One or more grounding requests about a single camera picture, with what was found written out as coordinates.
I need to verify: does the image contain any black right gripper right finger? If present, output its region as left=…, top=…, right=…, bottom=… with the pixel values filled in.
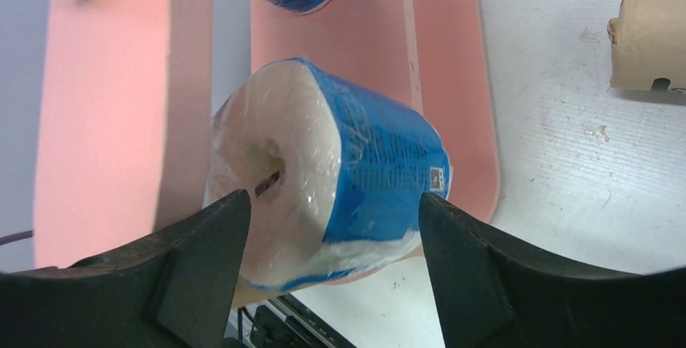
left=419, top=193, right=685, bottom=347

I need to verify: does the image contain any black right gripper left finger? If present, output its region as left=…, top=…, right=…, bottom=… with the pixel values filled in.
left=1, top=190, right=251, bottom=347

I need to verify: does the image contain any brown roll front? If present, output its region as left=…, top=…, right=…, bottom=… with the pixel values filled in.
left=607, top=0, right=685, bottom=95

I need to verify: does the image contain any pink three-tier shelf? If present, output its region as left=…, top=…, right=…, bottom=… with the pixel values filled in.
left=33, top=0, right=501, bottom=267

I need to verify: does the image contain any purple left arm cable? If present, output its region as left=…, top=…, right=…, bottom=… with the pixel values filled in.
left=0, top=230, right=34, bottom=246

